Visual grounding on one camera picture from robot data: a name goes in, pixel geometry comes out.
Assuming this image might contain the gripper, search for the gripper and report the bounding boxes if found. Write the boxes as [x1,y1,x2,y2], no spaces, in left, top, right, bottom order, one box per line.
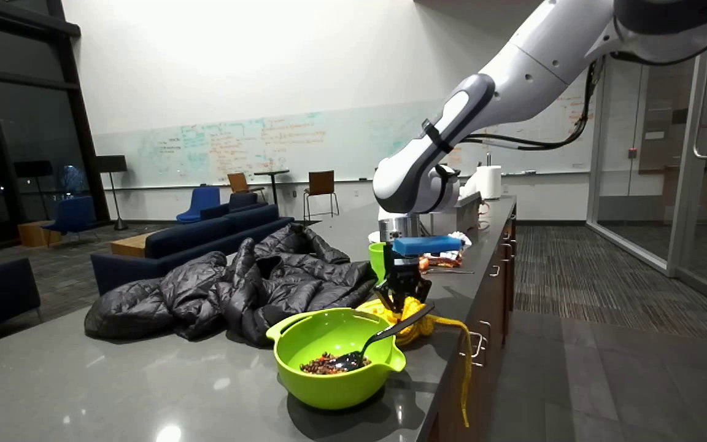
[374,254,433,314]

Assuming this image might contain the yellow cloth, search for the yellow cloth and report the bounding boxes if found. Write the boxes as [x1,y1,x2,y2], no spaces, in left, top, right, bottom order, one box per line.
[357,297,474,428]

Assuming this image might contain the black spoon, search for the black spoon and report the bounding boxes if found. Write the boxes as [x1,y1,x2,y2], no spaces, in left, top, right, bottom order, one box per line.
[331,301,436,373]

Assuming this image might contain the green cup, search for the green cup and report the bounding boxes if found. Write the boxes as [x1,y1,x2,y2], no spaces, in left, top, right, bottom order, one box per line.
[368,242,392,284]

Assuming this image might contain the orange snack packet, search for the orange snack packet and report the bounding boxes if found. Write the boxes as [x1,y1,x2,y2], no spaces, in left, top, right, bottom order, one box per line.
[420,253,463,271]

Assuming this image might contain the silver countertop appliance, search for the silver countertop appliance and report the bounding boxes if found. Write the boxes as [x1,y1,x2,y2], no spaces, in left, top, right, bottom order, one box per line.
[431,193,484,235]

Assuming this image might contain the heap of brown beans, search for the heap of brown beans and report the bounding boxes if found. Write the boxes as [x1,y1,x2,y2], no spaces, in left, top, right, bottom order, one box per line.
[299,352,372,376]

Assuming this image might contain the green mixing bowl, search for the green mixing bowl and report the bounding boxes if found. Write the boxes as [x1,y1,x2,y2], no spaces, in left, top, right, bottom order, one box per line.
[266,307,408,411]

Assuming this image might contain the wooden chair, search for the wooden chair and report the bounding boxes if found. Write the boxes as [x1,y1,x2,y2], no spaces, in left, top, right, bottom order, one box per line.
[303,170,341,221]
[226,173,267,201]

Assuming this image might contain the black puffer jacket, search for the black puffer jacket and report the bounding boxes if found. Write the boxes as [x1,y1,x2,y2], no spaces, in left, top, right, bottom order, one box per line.
[83,222,380,348]

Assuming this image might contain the paper towel roll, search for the paper towel roll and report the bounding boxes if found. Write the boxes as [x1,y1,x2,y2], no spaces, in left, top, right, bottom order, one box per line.
[475,164,503,201]

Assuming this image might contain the black high table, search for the black high table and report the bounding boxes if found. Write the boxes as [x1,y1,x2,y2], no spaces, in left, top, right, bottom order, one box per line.
[253,169,291,207]

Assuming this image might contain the whiteboard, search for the whiteboard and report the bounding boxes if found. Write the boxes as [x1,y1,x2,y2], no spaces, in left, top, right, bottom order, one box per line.
[92,79,597,189]

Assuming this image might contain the blue lounge chair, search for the blue lounge chair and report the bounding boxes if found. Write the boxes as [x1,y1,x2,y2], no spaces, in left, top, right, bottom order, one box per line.
[42,196,99,247]
[176,185,222,224]

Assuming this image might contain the wooden coffee table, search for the wooden coffee table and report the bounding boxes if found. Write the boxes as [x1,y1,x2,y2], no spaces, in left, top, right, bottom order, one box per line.
[109,231,159,258]

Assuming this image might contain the glass door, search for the glass door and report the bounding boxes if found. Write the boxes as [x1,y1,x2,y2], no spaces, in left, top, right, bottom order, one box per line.
[586,38,707,317]

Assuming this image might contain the black music stand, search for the black music stand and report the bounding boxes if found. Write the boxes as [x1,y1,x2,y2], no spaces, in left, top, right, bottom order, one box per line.
[95,154,129,231]
[14,160,55,220]

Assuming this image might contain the wooden side table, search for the wooden side table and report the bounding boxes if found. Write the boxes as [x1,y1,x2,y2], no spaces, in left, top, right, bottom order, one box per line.
[17,220,63,249]

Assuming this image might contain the window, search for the window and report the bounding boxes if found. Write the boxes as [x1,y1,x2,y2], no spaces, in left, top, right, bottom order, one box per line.
[0,0,110,252]

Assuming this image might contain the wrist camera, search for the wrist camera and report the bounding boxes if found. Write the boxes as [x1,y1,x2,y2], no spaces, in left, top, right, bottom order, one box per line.
[392,235,463,257]

